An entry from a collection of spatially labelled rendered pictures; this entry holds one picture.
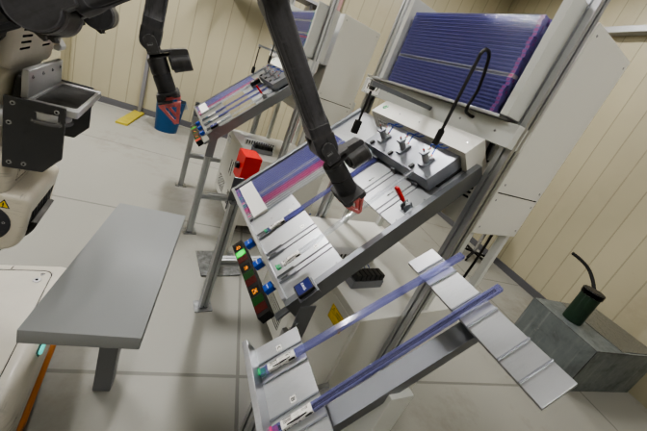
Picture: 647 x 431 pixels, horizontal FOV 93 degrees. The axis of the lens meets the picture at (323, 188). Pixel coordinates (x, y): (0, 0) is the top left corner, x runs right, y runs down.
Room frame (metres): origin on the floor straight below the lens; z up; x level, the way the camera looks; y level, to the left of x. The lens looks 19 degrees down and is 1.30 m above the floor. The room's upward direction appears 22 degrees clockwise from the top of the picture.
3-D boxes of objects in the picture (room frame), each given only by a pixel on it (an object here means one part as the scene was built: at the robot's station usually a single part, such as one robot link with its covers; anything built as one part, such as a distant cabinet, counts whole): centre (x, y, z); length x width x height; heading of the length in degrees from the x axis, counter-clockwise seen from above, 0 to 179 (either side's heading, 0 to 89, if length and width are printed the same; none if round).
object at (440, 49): (1.21, -0.28, 1.52); 0.51 x 0.13 x 0.27; 36
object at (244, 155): (1.65, 0.45, 0.39); 0.24 x 0.24 x 0.78; 36
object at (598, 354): (2.19, -2.27, 0.39); 0.78 x 0.62 x 0.78; 111
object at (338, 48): (2.52, 0.49, 0.95); 1.33 x 0.82 x 1.90; 126
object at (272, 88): (2.40, 0.64, 0.66); 1.01 x 0.73 x 1.31; 126
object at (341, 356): (1.33, -0.34, 0.31); 0.70 x 0.65 x 0.62; 36
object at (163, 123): (3.70, 2.14, 0.22); 0.37 x 0.34 x 0.44; 119
